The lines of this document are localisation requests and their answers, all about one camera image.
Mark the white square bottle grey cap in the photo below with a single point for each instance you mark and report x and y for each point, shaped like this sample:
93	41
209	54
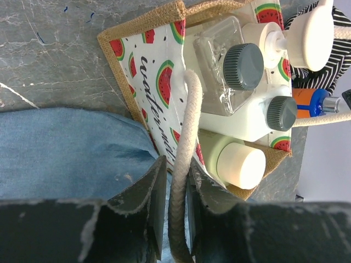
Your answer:
270	108

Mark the pale green bottle cream cap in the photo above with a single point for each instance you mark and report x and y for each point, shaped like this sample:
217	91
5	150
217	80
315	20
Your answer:
230	161

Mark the watermelon print canvas bag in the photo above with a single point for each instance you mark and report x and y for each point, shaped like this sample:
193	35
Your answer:
146	56

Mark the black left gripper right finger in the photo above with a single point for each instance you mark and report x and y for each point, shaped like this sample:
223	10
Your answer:
224	228

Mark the orange bottle blue sprayer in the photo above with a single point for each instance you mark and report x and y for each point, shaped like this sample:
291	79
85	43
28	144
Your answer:
315	102

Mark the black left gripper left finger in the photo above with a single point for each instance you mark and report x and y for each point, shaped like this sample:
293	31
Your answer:
126	228

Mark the clear square bottle grey cap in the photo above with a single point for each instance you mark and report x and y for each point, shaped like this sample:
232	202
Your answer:
230	67

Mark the blue cloth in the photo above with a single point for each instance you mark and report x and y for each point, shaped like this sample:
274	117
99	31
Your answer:
65	153

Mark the beige pump bottle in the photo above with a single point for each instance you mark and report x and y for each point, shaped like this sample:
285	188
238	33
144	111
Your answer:
308	41

